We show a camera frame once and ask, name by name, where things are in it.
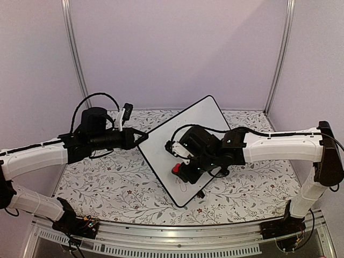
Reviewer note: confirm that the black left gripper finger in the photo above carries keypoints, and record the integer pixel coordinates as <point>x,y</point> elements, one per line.
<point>137,141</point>
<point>138,134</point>

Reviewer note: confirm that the white dry-erase whiteboard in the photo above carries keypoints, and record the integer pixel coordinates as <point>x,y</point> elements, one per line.
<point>205,112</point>

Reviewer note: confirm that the aluminium front rail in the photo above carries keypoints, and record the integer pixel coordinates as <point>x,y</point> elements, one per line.
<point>227,240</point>

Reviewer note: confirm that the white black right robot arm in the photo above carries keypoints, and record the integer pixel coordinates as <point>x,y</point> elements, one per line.
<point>202,152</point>

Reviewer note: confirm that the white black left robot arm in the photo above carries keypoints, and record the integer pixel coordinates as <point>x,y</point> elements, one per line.
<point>97,131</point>

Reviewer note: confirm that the left aluminium frame post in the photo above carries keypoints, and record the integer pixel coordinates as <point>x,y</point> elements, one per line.
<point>68,21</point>

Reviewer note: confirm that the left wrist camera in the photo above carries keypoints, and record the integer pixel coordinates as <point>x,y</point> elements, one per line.
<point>123,115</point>

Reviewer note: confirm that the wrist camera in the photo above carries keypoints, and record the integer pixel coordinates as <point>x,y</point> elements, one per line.
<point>177,150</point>
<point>123,115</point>

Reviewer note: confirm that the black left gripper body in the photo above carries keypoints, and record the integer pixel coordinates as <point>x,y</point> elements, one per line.
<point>127,141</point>

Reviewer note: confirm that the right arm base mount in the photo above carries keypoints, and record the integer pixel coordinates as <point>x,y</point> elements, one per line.
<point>284,226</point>

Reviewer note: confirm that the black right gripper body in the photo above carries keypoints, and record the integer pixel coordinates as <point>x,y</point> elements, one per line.
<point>204,166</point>

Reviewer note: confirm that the right aluminium frame post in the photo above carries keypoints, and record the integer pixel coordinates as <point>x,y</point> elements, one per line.
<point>290,8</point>

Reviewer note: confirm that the floral patterned table mat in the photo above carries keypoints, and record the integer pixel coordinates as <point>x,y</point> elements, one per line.
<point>121,187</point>

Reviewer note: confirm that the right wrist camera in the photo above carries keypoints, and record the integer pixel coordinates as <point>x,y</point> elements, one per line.
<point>177,150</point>

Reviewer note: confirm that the red black whiteboard eraser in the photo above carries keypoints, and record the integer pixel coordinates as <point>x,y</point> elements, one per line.
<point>176,169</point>

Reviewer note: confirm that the aluminium frame post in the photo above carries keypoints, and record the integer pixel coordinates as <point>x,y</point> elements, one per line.
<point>290,8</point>
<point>68,21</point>

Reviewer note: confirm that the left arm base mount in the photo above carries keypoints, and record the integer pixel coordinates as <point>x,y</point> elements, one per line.
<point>71,224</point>

